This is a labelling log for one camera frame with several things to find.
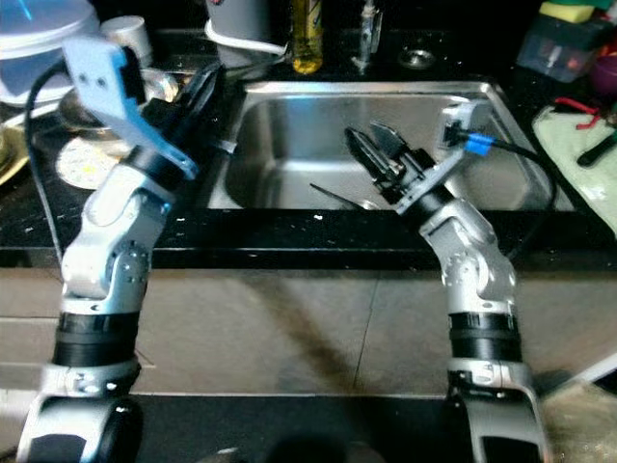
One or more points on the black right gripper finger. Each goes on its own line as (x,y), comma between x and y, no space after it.
(368,154)
(391,145)

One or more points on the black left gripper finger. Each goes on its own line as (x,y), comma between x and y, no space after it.
(212,87)
(187,93)

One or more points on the stainless steel bowl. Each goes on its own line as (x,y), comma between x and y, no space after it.
(82,118)

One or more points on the floral white plate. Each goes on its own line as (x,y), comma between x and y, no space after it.
(87,164)

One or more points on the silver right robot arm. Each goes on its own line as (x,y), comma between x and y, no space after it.
(477,260)

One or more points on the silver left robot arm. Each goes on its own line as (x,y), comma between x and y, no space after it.
(106,251)

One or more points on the steel kitchen faucet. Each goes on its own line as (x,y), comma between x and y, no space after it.
(369,34)

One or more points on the stainless steel sink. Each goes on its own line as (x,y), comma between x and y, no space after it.
(299,140)

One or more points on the white printed mug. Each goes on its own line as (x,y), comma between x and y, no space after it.
(133,39)

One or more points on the round steel counter fitting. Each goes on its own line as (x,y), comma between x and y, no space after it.
(416,59)

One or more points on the yellow oil bottle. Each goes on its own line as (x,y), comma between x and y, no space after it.
(307,39)

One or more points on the white stacked food container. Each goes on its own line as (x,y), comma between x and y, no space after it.
(39,48)

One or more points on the white plastic ladle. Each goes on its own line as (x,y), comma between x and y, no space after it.
(29,114)

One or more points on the pale green cloth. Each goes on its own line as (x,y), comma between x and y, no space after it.
(574,145)

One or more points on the small red utensil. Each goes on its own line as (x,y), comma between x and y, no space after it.
(576,106)

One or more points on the pale yellow plate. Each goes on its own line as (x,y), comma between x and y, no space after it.
(12,154)

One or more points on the beige cabinet front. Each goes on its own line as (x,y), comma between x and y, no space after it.
(299,328)

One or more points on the clear plastic container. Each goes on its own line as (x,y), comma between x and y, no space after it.
(554,53)

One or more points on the green yellow sponge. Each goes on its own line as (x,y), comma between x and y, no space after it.
(567,12)

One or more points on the olive green sack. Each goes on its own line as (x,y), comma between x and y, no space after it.
(583,424)

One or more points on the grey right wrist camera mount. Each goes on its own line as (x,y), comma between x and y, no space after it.
(453,125)

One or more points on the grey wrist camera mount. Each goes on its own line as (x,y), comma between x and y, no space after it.
(96,77)
(453,125)

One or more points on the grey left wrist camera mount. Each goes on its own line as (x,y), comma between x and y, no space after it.
(96,77)

